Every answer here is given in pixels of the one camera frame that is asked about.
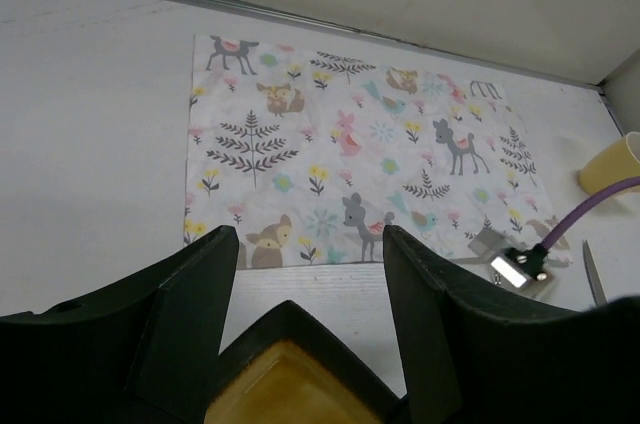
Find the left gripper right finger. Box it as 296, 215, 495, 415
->
383, 226, 639, 423

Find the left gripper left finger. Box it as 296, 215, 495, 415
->
1, 226, 239, 423

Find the square black yellow plate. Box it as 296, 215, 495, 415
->
203, 300, 400, 423

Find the silver knife teal handle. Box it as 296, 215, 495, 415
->
582, 240, 607, 306

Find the yellow ceramic mug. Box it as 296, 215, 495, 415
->
578, 131, 639, 195

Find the floral animal print cloth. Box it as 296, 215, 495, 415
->
183, 35, 558, 269

